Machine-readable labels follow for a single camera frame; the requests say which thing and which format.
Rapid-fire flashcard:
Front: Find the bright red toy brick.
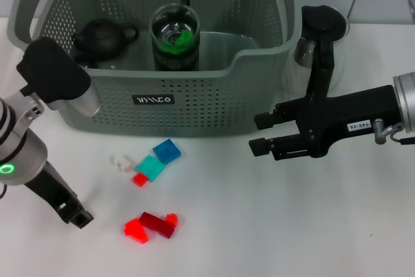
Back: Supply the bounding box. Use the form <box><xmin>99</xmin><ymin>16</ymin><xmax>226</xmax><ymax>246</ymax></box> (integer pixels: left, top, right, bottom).
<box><xmin>123</xmin><ymin>217</ymin><xmax>150</xmax><ymax>244</ymax></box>

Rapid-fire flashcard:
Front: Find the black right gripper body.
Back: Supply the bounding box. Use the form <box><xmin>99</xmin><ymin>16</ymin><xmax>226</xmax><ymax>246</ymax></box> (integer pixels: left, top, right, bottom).
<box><xmin>297</xmin><ymin>84</ymin><xmax>403</xmax><ymax>158</ymax></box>

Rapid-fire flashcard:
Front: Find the small red toy brick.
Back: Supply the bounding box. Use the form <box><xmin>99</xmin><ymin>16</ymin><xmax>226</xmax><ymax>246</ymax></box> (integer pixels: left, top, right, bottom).
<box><xmin>132</xmin><ymin>172</ymin><xmax>148</xmax><ymax>187</ymax></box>

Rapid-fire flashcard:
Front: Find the teal toy brick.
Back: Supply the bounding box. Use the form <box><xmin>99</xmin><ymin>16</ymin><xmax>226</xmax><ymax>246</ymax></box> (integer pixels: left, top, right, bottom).
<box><xmin>136</xmin><ymin>155</ymin><xmax>166</xmax><ymax>182</ymax></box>

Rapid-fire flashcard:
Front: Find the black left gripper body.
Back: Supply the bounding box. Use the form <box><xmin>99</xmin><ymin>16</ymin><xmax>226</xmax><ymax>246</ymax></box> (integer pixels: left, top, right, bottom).
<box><xmin>25</xmin><ymin>161</ymin><xmax>80</xmax><ymax>223</ymax></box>

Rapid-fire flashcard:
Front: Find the blue toy brick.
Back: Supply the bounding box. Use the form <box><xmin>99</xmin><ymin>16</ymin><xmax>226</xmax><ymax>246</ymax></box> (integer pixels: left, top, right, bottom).
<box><xmin>152</xmin><ymin>138</ymin><xmax>182</xmax><ymax>165</ymax></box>

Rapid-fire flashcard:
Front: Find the long green toy brick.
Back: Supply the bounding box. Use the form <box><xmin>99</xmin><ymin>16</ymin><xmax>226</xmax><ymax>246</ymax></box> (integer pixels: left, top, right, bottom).
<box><xmin>176</xmin><ymin>29</ymin><xmax>195</xmax><ymax>47</ymax></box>

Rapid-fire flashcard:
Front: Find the small green toy brick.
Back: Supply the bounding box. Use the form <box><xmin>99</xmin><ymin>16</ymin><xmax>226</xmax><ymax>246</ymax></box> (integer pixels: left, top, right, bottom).
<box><xmin>158</xmin><ymin>42</ymin><xmax>182</xmax><ymax>58</ymax></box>

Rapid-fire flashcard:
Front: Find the grey perforated storage basket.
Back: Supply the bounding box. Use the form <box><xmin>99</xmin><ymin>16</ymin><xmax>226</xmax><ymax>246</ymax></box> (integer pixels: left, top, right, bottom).
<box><xmin>6</xmin><ymin>0</ymin><xmax>303</xmax><ymax>138</ymax></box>

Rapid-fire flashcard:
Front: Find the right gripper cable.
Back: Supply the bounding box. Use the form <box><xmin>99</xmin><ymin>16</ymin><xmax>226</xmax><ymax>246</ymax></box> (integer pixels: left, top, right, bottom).
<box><xmin>372</xmin><ymin>117</ymin><xmax>415</xmax><ymax>147</ymax></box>

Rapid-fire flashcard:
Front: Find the glass coffee pot black handle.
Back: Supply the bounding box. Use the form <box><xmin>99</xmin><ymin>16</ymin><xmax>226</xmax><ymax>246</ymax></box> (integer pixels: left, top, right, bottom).
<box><xmin>293</xmin><ymin>4</ymin><xmax>351</xmax><ymax>98</ymax></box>

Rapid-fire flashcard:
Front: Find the dark red toy brick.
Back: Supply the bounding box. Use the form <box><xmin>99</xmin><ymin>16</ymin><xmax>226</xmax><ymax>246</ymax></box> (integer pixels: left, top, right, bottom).
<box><xmin>138</xmin><ymin>211</ymin><xmax>176</xmax><ymax>239</ymax></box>

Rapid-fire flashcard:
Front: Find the translucent white toy brick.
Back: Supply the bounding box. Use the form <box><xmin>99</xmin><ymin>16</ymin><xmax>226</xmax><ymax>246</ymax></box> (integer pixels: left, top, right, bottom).
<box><xmin>110</xmin><ymin>153</ymin><xmax>135</xmax><ymax>173</ymax></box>

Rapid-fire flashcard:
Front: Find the black teapot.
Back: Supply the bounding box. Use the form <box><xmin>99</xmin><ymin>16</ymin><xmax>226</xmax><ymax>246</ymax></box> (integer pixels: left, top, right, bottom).
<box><xmin>71</xmin><ymin>18</ymin><xmax>140</xmax><ymax>62</ymax></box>

